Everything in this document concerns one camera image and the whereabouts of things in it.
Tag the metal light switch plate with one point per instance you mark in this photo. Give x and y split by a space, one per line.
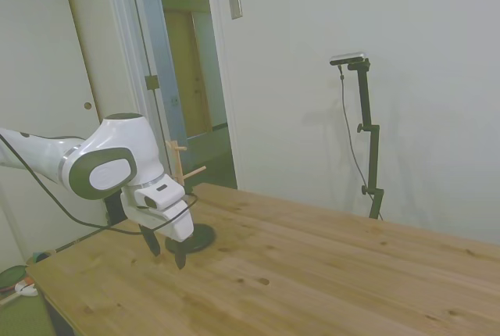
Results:
235 5

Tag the white and orange object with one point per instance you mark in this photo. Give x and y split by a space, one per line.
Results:
28 290

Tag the long dark rod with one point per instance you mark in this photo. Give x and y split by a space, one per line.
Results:
78 240

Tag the round door pull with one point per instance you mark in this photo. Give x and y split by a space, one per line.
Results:
88 105

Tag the grey blue open door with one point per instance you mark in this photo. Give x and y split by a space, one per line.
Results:
164 78

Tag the black camera stand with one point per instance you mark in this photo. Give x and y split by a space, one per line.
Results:
374 156
343 97

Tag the black bin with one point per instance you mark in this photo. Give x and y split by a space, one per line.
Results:
115 211

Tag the metal door latch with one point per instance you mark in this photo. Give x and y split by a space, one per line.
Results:
174 101

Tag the brown wooden door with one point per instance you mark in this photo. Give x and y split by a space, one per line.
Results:
183 78

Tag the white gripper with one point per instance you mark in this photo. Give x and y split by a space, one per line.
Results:
176 222

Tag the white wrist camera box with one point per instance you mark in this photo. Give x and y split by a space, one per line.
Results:
164 195

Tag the green round disc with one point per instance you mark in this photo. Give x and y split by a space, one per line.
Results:
11 275

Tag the white closet door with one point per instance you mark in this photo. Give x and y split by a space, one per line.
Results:
39 58

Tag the grey exterior camera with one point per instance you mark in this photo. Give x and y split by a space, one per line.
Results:
348 58

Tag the light wooden stick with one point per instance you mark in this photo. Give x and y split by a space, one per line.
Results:
8 299

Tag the white door frame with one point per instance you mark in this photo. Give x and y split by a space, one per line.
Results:
224 97

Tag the teal and tan item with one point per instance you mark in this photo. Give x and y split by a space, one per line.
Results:
37 258

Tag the wooden mug tree black base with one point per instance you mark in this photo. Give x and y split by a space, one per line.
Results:
204 234

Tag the brass door hinge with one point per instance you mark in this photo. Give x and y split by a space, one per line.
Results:
151 82

